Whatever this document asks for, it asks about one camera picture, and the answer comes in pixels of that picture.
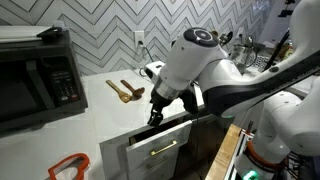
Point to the utensil holder with utensils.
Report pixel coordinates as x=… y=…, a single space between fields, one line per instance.
x=225 y=38

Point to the dark wooden spoon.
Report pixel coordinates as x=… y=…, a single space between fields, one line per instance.
x=136 y=93

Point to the white wall outlet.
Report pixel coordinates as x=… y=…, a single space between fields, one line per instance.
x=139 y=38

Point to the orange heart cookie cutter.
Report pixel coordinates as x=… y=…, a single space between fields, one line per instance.
x=80 y=161

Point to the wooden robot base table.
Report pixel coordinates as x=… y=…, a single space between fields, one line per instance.
x=223 y=158

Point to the glass electric kettle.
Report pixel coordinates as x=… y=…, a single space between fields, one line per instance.
x=243 y=57

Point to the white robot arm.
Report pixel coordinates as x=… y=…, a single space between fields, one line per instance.
x=287 y=124

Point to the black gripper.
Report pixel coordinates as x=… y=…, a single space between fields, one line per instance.
x=158 y=103

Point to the light wooden spoon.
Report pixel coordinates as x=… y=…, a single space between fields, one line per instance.
x=124 y=97

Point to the black microwave oven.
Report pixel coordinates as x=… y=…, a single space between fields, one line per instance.
x=39 y=80

